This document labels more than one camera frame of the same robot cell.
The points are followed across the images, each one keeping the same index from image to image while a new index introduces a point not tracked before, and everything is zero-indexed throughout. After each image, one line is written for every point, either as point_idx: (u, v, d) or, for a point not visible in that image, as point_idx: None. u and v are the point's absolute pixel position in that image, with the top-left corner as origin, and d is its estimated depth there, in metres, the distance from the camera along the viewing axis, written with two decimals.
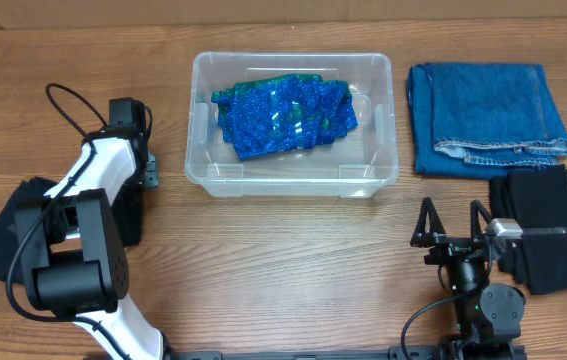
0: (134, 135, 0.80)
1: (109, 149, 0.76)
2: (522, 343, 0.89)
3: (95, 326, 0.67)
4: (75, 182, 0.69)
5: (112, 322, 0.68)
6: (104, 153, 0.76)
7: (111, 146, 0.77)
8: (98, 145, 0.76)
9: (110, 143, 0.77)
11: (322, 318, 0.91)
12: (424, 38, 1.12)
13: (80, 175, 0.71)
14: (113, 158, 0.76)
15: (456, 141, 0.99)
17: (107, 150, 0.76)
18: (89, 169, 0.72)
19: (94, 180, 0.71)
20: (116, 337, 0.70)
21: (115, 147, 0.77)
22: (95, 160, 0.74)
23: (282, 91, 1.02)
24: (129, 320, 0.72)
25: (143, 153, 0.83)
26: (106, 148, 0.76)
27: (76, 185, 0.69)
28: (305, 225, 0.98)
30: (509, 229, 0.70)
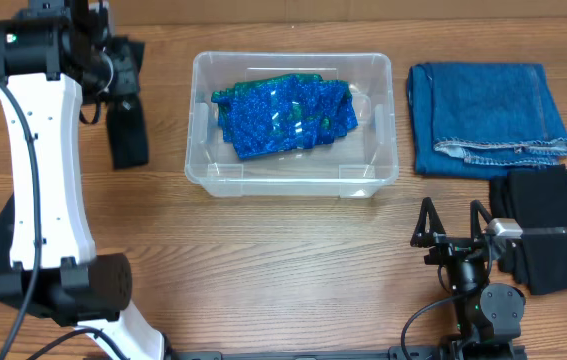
0: (56, 28, 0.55)
1: (37, 97, 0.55)
2: (522, 343, 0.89)
3: (96, 333, 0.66)
4: (42, 236, 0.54)
5: (112, 331, 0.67)
6: (47, 127, 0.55)
7: (43, 103, 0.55)
8: (22, 103, 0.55)
9: (38, 67, 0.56)
11: (322, 318, 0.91)
12: (425, 38, 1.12)
13: (40, 211, 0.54)
14: (57, 118, 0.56)
15: (456, 141, 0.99)
17: (38, 103, 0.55)
18: (46, 189, 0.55)
19: (56, 208, 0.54)
20: (117, 343, 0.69)
21: (44, 90, 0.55)
22: (41, 147, 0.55)
23: (282, 91, 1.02)
24: (132, 325, 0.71)
25: (84, 57, 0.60)
26: (38, 107, 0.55)
27: (48, 242, 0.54)
28: (305, 225, 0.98)
30: (509, 229, 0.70)
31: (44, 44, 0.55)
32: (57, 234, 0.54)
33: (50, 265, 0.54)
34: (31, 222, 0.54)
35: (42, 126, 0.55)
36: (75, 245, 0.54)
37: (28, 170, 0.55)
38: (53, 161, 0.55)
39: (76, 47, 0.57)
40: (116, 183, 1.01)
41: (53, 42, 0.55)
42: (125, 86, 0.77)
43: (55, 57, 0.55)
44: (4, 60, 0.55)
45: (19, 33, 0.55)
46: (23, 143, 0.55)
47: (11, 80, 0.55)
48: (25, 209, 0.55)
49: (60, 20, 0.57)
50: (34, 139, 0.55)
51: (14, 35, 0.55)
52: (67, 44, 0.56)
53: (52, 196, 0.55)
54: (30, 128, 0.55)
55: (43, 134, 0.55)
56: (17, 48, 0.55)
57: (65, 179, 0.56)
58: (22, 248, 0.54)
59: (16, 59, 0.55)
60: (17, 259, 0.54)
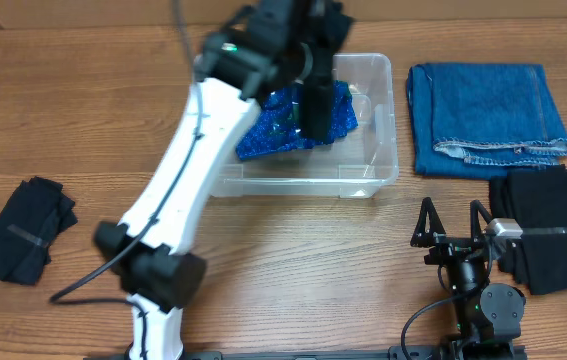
0: (272, 60, 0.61)
1: (222, 104, 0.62)
2: (522, 343, 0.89)
3: (141, 314, 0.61)
4: (158, 215, 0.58)
5: (156, 319, 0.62)
6: (215, 133, 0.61)
7: (224, 113, 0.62)
8: (206, 104, 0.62)
9: (235, 84, 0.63)
11: (322, 318, 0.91)
12: (425, 38, 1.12)
13: (167, 198, 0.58)
14: (223, 133, 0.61)
15: (456, 141, 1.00)
17: (219, 108, 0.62)
18: (181, 189, 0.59)
19: (186, 207, 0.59)
20: (150, 335, 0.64)
21: (233, 101, 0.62)
22: (198, 149, 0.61)
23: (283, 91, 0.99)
24: (171, 327, 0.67)
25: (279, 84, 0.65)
26: (218, 112, 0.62)
27: (160, 220, 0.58)
28: (304, 225, 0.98)
30: (509, 229, 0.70)
31: (254, 69, 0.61)
32: (175, 222, 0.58)
33: (151, 242, 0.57)
34: (159, 200, 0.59)
35: (211, 130, 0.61)
36: (179, 239, 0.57)
37: (181, 159, 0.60)
38: (202, 163, 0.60)
39: (276, 80, 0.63)
40: (116, 183, 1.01)
41: (261, 70, 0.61)
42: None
43: (253, 84, 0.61)
44: (212, 64, 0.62)
45: (241, 47, 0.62)
46: (190, 137, 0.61)
47: (207, 80, 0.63)
48: (161, 188, 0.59)
49: (273, 50, 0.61)
50: (199, 137, 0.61)
51: (233, 46, 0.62)
52: (271, 75, 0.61)
53: (185, 192, 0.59)
54: (201, 127, 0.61)
55: (211, 137, 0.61)
56: (231, 62, 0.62)
57: (203, 186, 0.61)
58: (138, 217, 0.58)
59: (223, 66, 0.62)
60: (128, 221, 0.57)
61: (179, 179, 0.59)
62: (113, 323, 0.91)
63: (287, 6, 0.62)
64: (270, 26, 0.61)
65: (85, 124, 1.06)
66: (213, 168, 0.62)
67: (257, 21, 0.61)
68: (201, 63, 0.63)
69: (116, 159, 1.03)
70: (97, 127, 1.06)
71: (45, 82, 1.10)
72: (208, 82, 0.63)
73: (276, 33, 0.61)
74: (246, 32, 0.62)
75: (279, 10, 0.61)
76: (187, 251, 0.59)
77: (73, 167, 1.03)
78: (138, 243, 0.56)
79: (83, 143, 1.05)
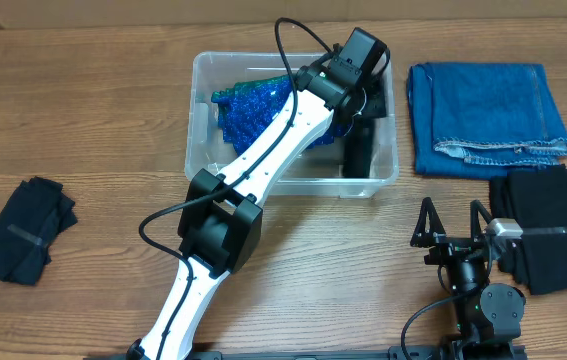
0: (348, 91, 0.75)
1: (311, 105, 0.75)
2: (522, 343, 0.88)
3: (189, 277, 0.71)
4: (250, 173, 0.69)
5: (201, 288, 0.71)
6: (303, 125, 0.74)
7: (312, 111, 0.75)
8: (300, 102, 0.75)
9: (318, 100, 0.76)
11: (322, 318, 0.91)
12: (424, 38, 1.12)
13: (260, 163, 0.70)
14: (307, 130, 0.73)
15: (456, 141, 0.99)
17: (309, 107, 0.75)
18: (269, 161, 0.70)
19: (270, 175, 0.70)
20: (185, 304, 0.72)
21: (319, 104, 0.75)
22: (287, 134, 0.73)
23: (282, 90, 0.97)
24: (207, 303, 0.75)
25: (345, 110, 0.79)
26: (308, 111, 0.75)
27: (251, 178, 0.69)
28: (305, 225, 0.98)
30: (509, 229, 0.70)
31: (336, 92, 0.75)
32: (260, 181, 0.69)
33: (241, 192, 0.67)
34: (252, 163, 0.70)
35: (300, 123, 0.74)
36: (262, 195, 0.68)
37: (273, 138, 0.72)
38: (290, 146, 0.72)
39: (347, 107, 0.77)
40: (116, 183, 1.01)
41: (338, 97, 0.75)
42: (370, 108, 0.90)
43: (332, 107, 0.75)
44: (307, 81, 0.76)
45: (329, 75, 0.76)
46: (283, 124, 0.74)
47: (303, 91, 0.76)
48: (255, 155, 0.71)
49: (350, 85, 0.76)
50: (292, 125, 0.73)
51: (325, 74, 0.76)
52: (345, 102, 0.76)
53: (273, 163, 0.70)
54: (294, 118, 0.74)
55: (299, 128, 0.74)
56: (319, 84, 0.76)
57: (283, 165, 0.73)
58: (233, 172, 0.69)
59: (314, 86, 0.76)
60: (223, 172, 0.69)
61: (272, 150, 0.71)
62: (113, 323, 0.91)
63: (364, 58, 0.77)
64: (349, 69, 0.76)
65: (85, 124, 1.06)
66: (294, 153, 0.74)
67: (339, 63, 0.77)
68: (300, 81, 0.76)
69: (116, 159, 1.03)
70: (96, 127, 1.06)
71: (45, 82, 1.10)
72: (302, 93, 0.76)
73: (353, 74, 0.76)
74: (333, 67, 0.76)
75: (358, 57, 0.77)
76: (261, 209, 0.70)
77: (73, 168, 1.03)
78: (230, 190, 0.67)
79: (83, 143, 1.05)
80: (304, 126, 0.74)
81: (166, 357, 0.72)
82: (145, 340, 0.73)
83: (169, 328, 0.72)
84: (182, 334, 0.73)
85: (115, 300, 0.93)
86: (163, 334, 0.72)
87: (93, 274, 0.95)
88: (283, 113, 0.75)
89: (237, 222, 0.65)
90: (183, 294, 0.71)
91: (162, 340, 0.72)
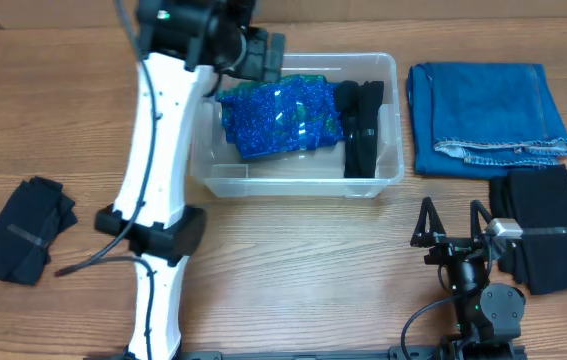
0: (209, 22, 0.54)
1: (171, 78, 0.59)
2: (522, 343, 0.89)
3: (148, 273, 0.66)
4: (144, 198, 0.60)
5: (166, 279, 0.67)
6: (171, 109, 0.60)
7: (175, 86, 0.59)
8: (154, 79, 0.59)
9: (180, 47, 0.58)
11: (322, 319, 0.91)
12: (424, 38, 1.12)
13: (148, 185, 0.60)
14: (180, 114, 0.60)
15: (456, 141, 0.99)
17: (170, 82, 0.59)
18: (156, 171, 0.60)
19: (166, 190, 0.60)
20: (157, 298, 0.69)
21: (176, 75, 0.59)
22: (161, 127, 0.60)
23: (287, 91, 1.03)
24: (176, 289, 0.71)
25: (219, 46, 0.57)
26: (171, 87, 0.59)
27: (146, 203, 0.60)
28: (304, 225, 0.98)
30: (510, 229, 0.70)
31: (195, 23, 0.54)
32: (157, 201, 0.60)
33: (145, 222, 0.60)
34: (138, 185, 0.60)
35: (169, 107, 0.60)
36: (168, 214, 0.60)
37: (146, 141, 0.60)
38: (169, 141, 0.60)
39: (220, 35, 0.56)
40: (116, 183, 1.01)
41: (200, 29, 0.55)
42: (250, 70, 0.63)
43: (196, 50, 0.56)
44: (150, 32, 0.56)
45: (174, 12, 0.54)
46: (148, 117, 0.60)
47: (151, 56, 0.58)
48: (138, 174, 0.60)
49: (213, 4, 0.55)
50: (158, 116, 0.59)
51: (167, 12, 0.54)
52: (212, 28, 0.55)
53: (161, 176, 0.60)
54: (157, 107, 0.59)
55: (169, 113, 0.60)
56: (166, 27, 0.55)
57: (175, 161, 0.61)
58: (127, 203, 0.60)
59: (162, 35, 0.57)
60: (119, 207, 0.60)
61: (151, 160, 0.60)
62: (113, 323, 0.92)
63: None
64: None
65: (85, 124, 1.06)
66: (180, 141, 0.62)
67: None
68: (144, 37, 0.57)
69: (116, 159, 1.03)
70: (96, 127, 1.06)
71: (45, 82, 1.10)
72: (152, 60, 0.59)
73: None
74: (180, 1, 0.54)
75: None
76: (177, 219, 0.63)
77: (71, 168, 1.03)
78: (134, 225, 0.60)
79: (83, 143, 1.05)
80: (174, 106, 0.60)
81: (156, 355, 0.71)
82: (132, 346, 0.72)
83: (150, 326, 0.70)
84: (165, 327, 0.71)
85: (115, 299, 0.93)
86: (146, 335, 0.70)
87: (93, 274, 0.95)
88: (141, 102, 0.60)
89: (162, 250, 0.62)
90: (150, 291, 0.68)
91: (147, 340, 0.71)
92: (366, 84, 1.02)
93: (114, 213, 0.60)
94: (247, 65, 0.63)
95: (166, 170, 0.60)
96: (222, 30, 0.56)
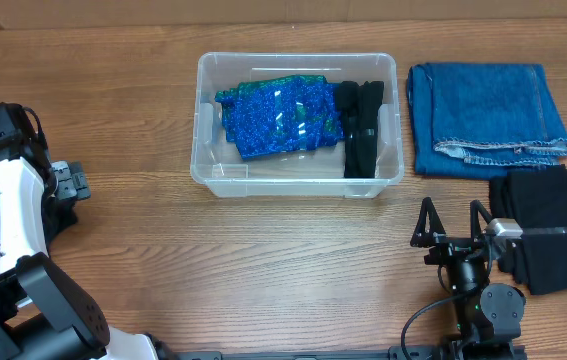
0: (22, 142, 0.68)
1: (4, 173, 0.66)
2: (522, 343, 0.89)
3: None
4: (1, 250, 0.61)
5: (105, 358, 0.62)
6: (7, 186, 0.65)
7: (6, 172, 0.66)
8: None
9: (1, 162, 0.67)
11: (322, 319, 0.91)
12: (425, 39, 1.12)
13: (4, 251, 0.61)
14: (15, 184, 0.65)
15: (456, 141, 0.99)
17: (3, 174, 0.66)
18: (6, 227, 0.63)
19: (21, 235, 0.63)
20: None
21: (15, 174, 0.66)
22: None
23: (286, 91, 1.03)
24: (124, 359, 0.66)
25: (41, 160, 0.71)
26: (2, 173, 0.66)
27: (5, 254, 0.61)
28: (304, 225, 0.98)
30: (509, 229, 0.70)
31: (11, 151, 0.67)
32: (13, 247, 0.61)
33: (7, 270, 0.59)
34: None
35: (4, 182, 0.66)
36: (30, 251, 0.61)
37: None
38: (12, 206, 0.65)
39: (36, 159, 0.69)
40: (116, 183, 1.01)
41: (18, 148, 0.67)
42: (65, 193, 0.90)
43: (28, 167, 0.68)
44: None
45: None
46: None
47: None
48: None
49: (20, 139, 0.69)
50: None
51: None
52: (29, 151, 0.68)
53: (9, 229, 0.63)
54: None
55: (7, 189, 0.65)
56: None
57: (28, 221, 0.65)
58: None
59: None
60: None
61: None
62: (113, 323, 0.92)
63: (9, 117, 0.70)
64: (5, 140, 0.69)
65: (85, 124, 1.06)
66: (21, 204, 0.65)
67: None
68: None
69: (116, 159, 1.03)
70: (96, 127, 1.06)
71: (45, 82, 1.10)
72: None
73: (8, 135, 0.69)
74: None
75: (5, 127, 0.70)
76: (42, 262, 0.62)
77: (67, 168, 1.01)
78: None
79: (83, 143, 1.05)
80: (8, 182, 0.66)
81: None
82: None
83: None
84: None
85: (115, 300, 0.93)
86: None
87: (93, 274, 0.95)
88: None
89: (36, 291, 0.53)
90: None
91: None
92: (366, 84, 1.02)
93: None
94: (60, 190, 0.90)
95: (16, 220, 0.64)
96: (36, 151, 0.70)
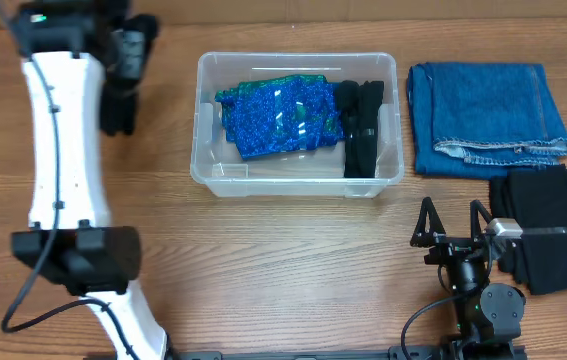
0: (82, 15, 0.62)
1: (58, 71, 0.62)
2: (522, 343, 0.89)
3: (103, 307, 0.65)
4: (60, 199, 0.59)
5: (122, 306, 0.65)
6: (66, 99, 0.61)
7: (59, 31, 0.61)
8: (48, 65, 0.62)
9: (57, 43, 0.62)
11: (322, 318, 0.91)
12: (424, 38, 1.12)
13: (60, 177, 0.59)
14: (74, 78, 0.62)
15: (456, 141, 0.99)
17: (60, 76, 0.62)
18: (67, 165, 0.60)
19: (81, 187, 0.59)
20: (124, 323, 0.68)
21: (67, 63, 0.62)
22: (63, 132, 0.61)
23: (287, 91, 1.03)
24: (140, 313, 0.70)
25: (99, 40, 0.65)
26: (60, 79, 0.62)
27: (66, 206, 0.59)
28: (304, 225, 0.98)
30: (509, 229, 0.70)
31: (70, 24, 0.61)
32: (75, 198, 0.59)
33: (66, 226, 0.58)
34: (51, 190, 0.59)
35: (57, 77, 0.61)
36: (89, 210, 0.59)
37: (50, 141, 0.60)
38: (73, 134, 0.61)
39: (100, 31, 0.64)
40: (116, 183, 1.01)
41: (76, 27, 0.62)
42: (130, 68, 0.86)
43: (77, 37, 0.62)
44: (29, 38, 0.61)
45: (47, 18, 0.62)
46: (47, 114, 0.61)
47: (34, 57, 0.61)
48: (50, 178, 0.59)
49: (86, 8, 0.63)
50: (56, 110, 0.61)
51: (41, 17, 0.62)
52: (90, 29, 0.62)
53: (71, 166, 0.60)
54: (53, 101, 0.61)
55: (66, 105, 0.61)
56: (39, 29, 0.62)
57: (87, 159, 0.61)
58: (42, 211, 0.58)
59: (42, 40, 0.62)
60: (35, 220, 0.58)
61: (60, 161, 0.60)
62: None
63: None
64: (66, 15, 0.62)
65: None
66: (87, 138, 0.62)
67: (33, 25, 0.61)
68: (21, 23, 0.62)
69: (116, 159, 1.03)
70: None
71: None
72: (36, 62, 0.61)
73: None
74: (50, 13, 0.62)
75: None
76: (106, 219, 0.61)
77: None
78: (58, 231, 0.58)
79: None
80: (66, 93, 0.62)
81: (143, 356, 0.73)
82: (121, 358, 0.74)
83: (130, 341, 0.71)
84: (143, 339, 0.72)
85: None
86: (130, 353, 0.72)
87: None
88: (31, 86, 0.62)
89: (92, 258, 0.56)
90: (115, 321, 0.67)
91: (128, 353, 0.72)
92: (366, 84, 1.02)
93: (33, 227, 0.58)
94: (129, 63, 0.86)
95: (82, 175, 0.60)
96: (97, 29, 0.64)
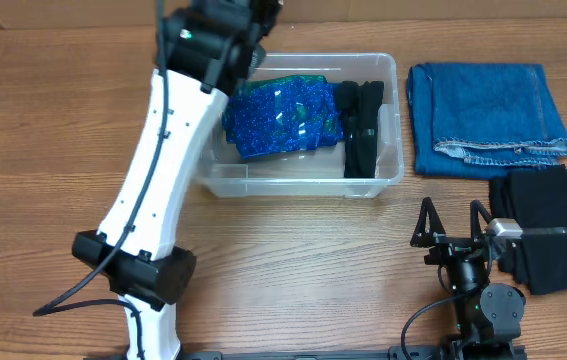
0: (232, 43, 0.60)
1: (184, 97, 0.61)
2: (522, 343, 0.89)
3: (133, 313, 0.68)
4: (134, 222, 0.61)
5: (150, 316, 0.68)
6: (180, 130, 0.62)
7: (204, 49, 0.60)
8: (174, 88, 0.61)
9: (196, 67, 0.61)
11: (321, 319, 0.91)
12: (424, 38, 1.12)
13: (143, 203, 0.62)
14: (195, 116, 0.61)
15: (456, 141, 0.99)
17: (182, 104, 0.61)
18: (154, 191, 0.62)
19: (160, 222, 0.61)
20: (147, 333, 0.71)
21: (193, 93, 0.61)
22: (164, 161, 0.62)
23: (287, 91, 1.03)
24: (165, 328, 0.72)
25: (236, 72, 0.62)
26: (182, 108, 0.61)
27: (136, 229, 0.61)
28: (304, 225, 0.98)
30: (509, 229, 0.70)
31: (216, 49, 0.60)
32: (148, 230, 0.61)
33: (131, 250, 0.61)
34: (131, 207, 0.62)
35: (180, 105, 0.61)
36: (156, 244, 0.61)
37: (149, 159, 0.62)
38: (171, 166, 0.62)
39: (239, 62, 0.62)
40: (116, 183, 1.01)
41: (221, 53, 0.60)
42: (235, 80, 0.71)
43: (213, 72, 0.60)
44: (172, 48, 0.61)
45: (194, 37, 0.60)
46: (156, 135, 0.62)
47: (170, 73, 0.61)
48: (132, 195, 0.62)
49: (237, 34, 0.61)
50: (166, 137, 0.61)
51: (189, 33, 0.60)
52: (233, 56, 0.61)
53: (158, 193, 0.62)
54: (167, 126, 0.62)
55: (176, 137, 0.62)
56: (187, 47, 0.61)
57: (175, 191, 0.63)
58: (114, 226, 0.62)
59: (182, 53, 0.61)
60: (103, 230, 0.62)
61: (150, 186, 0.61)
62: (113, 323, 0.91)
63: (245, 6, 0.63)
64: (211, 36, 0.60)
65: (85, 124, 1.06)
66: (182, 173, 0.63)
67: (181, 40, 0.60)
68: (172, 23, 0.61)
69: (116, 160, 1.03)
70: (95, 126, 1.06)
71: (45, 82, 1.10)
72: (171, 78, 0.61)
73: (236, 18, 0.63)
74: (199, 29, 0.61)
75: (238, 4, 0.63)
76: (169, 252, 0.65)
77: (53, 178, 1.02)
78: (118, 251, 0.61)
79: (83, 143, 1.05)
80: (182, 123, 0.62)
81: None
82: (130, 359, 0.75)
83: (144, 348, 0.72)
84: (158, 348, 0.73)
85: None
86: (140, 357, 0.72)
87: None
88: (154, 100, 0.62)
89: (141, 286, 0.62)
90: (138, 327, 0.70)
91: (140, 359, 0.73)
92: (365, 84, 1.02)
93: (99, 235, 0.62)
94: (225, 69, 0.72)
95: (164, 209, 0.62)
96: (239, 58, 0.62)
